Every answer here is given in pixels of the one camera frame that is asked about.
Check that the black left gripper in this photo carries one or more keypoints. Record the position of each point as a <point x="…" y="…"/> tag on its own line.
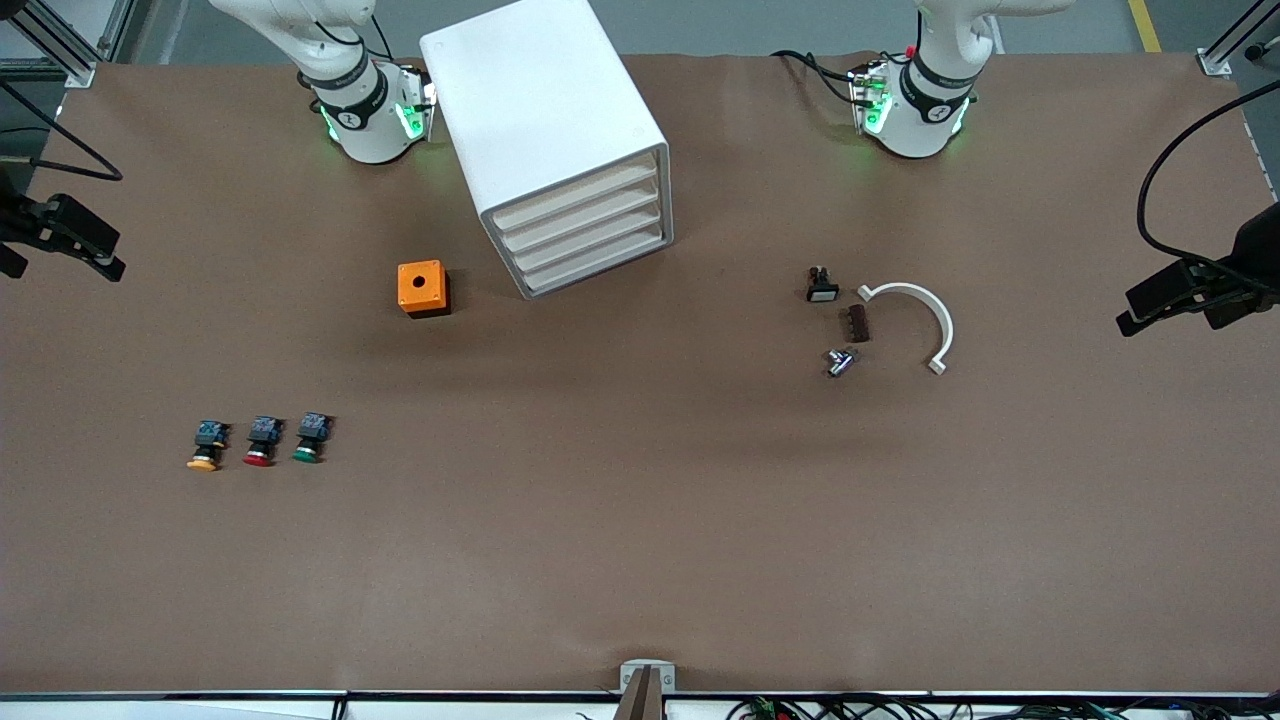
<point x="1232" y="298"/>

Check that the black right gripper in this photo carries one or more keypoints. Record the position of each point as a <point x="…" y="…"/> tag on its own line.
<point x="30" y="226"/>

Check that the yellow push button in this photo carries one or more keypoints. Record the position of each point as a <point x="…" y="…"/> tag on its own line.
<point x="207" y="445"/>

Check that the white plastic drawer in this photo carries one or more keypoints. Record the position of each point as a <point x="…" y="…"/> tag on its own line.
<point x="580" y="191"/>
<point x="580" y="239"/>
<point x="590" y="260"/>
<point x="580" y="216"/>

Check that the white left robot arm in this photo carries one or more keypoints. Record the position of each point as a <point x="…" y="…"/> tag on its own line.
<point x="915" y="130"/>

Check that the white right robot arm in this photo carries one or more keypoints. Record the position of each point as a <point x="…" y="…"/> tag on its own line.
<point x="365" y="130"/>

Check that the red push button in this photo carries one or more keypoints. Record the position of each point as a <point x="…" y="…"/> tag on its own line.
<point x="262" y="442"/>

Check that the green push button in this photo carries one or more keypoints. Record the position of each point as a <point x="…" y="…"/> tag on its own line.
<point x="311" y="438"/>

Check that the white drawer cabinet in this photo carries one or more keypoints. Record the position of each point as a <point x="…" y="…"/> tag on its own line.
<point x="530" y="90"/>

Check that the yellow floor tape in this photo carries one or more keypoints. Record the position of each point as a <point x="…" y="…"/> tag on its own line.
<point x="1145" y="25"/>

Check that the brown terminal block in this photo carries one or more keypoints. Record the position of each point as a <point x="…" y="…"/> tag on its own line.
<point x="855" y="324"/>

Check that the silver metal connector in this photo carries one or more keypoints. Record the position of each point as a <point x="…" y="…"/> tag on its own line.
<point x="839" y="362"/>

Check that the brown table cover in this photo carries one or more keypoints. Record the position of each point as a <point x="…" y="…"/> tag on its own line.
<point x="640" y="500"/>

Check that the aluminium frame post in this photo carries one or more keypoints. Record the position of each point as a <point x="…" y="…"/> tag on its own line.
<point x="80" y="75"/>
<point x="1215" y="63"/>

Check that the white curved plastic bracket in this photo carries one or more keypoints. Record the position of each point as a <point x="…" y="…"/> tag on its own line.
<point x="940" y="315"/>

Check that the orange button enclosure box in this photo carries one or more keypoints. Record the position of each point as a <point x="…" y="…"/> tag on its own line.
<point x="420" y="287"/>

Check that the black switch with white face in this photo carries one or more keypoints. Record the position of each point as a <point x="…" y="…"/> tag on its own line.
<point x="822" y="288"/>

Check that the white table edge rail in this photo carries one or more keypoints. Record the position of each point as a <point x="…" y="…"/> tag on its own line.
<point x="200" y="708"/>

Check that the silver metal table bracket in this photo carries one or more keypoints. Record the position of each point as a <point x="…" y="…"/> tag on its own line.
<point x="630" y="675"/>

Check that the brown camera post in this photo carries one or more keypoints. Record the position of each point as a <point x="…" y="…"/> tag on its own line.
<point x="640" y="705"/>

